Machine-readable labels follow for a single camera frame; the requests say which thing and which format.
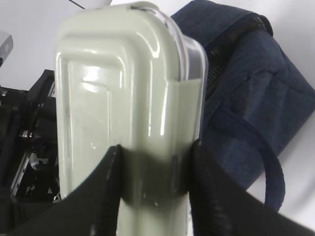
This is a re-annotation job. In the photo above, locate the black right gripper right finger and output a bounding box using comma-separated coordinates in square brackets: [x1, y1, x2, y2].
[189, 140, 315, 236]

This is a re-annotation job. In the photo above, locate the navy blue lunch bag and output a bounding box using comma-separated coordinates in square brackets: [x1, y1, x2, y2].
[172, 0, 315, 210]

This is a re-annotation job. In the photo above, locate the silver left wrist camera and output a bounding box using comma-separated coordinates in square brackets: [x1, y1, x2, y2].
[0, 31, 13, 66]

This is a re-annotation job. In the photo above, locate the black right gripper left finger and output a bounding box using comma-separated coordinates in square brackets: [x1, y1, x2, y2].
[0, 145, 122, 236]

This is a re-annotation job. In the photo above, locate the green lidded glass container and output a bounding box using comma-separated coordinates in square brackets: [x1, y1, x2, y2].
[55, 1, 208, 236]

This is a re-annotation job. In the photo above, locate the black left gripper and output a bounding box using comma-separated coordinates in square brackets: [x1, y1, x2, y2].
[0, 69, 61, 204]

